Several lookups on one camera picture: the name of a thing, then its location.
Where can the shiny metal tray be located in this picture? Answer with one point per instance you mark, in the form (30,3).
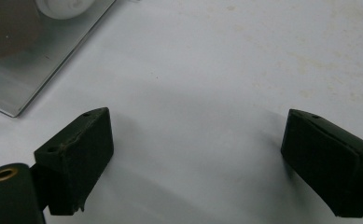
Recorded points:
(30,56)

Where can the white round object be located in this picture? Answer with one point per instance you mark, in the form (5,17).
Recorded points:
(62,7)

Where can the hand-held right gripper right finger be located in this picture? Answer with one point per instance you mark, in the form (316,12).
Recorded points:
(328,168)

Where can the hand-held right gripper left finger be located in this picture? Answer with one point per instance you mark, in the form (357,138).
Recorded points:
(76,165)

